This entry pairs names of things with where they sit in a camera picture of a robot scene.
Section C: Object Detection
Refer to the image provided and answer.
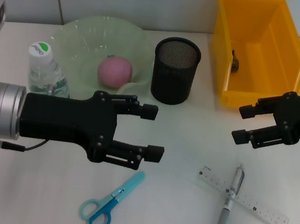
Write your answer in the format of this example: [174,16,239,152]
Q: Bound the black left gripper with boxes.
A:
[16,80,160,170]

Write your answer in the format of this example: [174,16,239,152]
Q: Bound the black mesh pen holder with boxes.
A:
[148,34,204,108]

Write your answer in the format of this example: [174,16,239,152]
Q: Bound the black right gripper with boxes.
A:
[230,81,300,155]

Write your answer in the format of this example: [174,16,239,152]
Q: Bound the silver metal stud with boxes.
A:
[46,83,57,97]

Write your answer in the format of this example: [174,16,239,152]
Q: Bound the pale green glass fruit plate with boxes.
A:
[42,8,161,106]

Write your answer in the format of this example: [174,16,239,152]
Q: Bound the pink peach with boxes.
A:
[95,54,135,90]

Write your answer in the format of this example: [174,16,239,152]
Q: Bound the clear bottle green label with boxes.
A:
[21,38,76,99]

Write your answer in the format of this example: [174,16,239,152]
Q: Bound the blue scissors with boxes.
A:
[78,163,147,224]

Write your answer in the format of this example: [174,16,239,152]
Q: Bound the yellow plastic bin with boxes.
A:
[203,0,300,116]

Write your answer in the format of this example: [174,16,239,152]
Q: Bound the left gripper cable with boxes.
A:
[0,133,50,159]

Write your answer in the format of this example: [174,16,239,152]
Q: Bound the transparent plastic ruler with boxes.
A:
[190,164,296,224]

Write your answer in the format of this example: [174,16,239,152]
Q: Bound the silver ballpoint pen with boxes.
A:
[215,160,247,224]

